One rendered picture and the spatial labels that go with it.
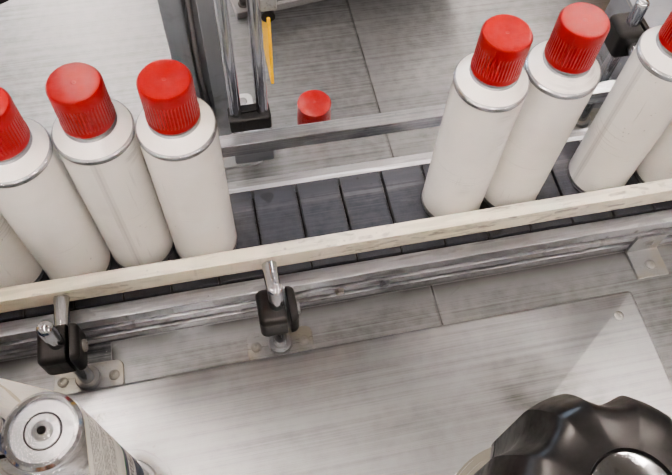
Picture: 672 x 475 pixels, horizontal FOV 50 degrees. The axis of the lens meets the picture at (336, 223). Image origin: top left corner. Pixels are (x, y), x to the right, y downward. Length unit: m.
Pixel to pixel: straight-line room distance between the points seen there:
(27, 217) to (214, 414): 0.19
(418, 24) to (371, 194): 0.27
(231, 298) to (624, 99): 0.34
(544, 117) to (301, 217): 0.22
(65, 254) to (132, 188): 0.08
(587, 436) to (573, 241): 0.41
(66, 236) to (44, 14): 0.39
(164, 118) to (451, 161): 0.22
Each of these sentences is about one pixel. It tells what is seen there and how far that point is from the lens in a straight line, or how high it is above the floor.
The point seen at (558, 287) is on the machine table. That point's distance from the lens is 0.68.
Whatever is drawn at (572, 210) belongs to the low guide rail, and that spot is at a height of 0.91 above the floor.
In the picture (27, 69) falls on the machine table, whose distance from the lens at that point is 0.83.
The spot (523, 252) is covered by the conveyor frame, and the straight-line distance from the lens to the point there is 0.65.
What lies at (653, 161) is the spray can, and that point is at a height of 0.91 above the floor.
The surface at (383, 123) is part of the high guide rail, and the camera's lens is 0.57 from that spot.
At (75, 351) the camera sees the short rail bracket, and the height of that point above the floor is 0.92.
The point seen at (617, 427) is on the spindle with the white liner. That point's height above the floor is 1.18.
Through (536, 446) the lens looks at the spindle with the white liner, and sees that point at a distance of 0.26.
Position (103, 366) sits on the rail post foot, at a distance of 0.63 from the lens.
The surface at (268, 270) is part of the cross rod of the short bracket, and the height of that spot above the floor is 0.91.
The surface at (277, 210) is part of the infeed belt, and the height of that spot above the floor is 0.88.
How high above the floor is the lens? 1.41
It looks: 61 degrees down
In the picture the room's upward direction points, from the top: 4 degrees clockwise
